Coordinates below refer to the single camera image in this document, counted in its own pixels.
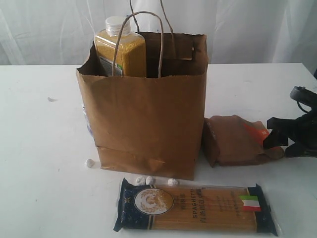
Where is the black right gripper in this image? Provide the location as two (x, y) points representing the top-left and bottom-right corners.
(263, 109), (317, 158)

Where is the brown kraft pouch orange label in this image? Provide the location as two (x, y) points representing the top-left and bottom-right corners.
(202, 115), (284, 167)

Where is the yellow grain container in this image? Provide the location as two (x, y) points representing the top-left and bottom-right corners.
(94, 16), (147, 77)

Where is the small white blue milk carton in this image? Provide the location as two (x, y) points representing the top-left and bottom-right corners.
(81, 104), (93, 137)

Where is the blue spaghetti packet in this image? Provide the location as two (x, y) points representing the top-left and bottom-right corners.
(113, 179), (278, 236)

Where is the small paper scrap on table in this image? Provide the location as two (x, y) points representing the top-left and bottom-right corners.
(48, 97), (57, 102)

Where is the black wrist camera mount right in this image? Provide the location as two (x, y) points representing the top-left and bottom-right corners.
(290, 86), (317, 108)

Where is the brown paper bag with handles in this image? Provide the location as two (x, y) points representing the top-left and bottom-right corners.
(76, 0), (208, 181)

